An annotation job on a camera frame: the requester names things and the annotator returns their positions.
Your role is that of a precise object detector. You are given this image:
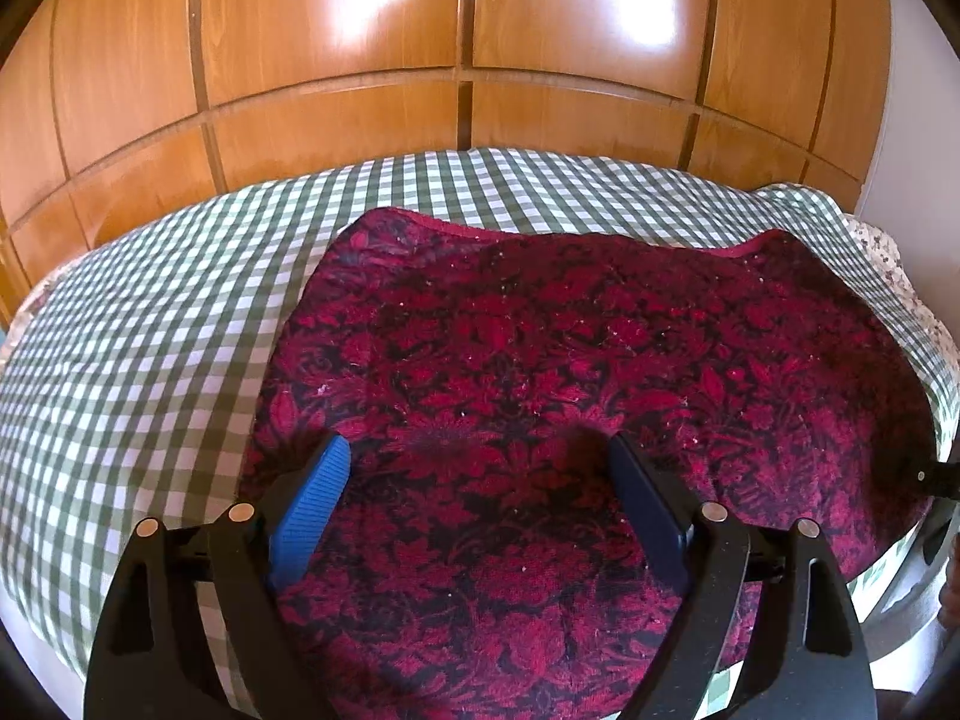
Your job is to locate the red floral knit garment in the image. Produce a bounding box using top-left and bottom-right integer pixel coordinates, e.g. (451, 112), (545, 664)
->
(239, 210), (937, 718)

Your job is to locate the person right hand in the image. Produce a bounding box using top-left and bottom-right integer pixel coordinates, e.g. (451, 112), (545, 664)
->
(937, 535), (960, 629)

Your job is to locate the floral pink bedsheet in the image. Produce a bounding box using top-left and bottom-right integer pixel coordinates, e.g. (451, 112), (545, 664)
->
(844, 213), (958, 374)

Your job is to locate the green checked bed cover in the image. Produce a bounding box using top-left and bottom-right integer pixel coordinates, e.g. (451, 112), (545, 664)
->
(2, 149), (958, 717)

